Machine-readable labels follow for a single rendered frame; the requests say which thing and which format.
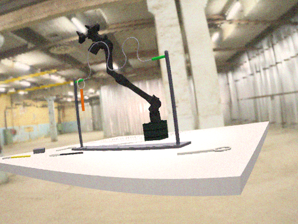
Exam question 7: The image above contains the grey wire frame on two posts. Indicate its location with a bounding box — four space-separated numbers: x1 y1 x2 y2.
72 50 191 151

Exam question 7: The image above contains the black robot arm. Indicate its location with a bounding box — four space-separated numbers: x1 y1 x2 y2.
88 25 163 123

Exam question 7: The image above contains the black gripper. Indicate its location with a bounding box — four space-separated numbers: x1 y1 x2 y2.
76 24 100 44

